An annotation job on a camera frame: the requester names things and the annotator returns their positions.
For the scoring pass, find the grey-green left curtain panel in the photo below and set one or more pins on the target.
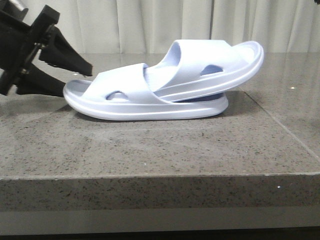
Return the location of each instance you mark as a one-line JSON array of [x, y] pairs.
[[280, 26]]

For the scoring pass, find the grey-green right curtain panel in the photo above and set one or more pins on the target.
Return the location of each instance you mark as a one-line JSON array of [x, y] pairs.
[[127, 26]]

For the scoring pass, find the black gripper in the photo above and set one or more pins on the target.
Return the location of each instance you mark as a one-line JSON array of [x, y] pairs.
[[19, 44]]

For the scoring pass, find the grey-green curtain panel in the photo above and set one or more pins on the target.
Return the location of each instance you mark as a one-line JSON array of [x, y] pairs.
[[127, 26], [280, 26]]

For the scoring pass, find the light blue slipper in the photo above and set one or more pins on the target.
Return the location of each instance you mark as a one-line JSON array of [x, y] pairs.
[[122, 94], [199, 68]]

